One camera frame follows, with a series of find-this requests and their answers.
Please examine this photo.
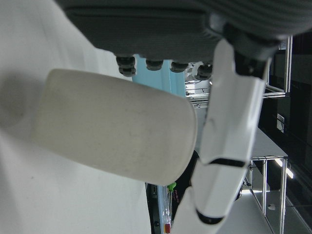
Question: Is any white table with aluminium legs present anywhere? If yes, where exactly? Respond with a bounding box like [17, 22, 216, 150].
[248, 126, 290, 234]

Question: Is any teach pendant with red button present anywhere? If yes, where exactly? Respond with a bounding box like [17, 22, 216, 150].
[145, 181, 177, 234]

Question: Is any beige paper cup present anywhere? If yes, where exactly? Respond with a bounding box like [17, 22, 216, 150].
[30, 68, 198, 186]

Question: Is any aluminium upright frame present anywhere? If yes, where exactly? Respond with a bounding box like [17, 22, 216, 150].
[264, 36, 293, 98]

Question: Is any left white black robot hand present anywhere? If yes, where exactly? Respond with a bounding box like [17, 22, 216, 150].
[55, 0, 312, 234]

